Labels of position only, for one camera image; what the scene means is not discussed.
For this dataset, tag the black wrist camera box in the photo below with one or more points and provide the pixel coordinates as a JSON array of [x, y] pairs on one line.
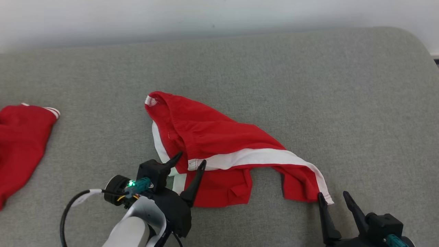
[[152, 169], [384, 224]]

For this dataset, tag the red shorts white stripe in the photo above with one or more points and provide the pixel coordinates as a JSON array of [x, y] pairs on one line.
[[212, 137]]

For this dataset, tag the red white striped shirt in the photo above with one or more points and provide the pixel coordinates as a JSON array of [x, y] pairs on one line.
[[20, 144]]

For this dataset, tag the grey fabric ironing board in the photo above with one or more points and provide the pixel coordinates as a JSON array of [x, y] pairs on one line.
[[308, 85]]

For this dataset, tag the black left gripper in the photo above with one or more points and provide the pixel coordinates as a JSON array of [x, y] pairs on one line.
[[178, 216]]

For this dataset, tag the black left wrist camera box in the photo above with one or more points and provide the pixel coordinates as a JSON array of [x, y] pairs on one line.
[[152, 169]]

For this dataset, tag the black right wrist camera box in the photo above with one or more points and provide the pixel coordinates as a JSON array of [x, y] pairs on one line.
[[384, 224]]

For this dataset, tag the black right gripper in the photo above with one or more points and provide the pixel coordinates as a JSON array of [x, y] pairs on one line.
[[349, 243]]

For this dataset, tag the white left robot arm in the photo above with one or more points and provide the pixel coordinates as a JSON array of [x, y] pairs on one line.
[[130, 230]]

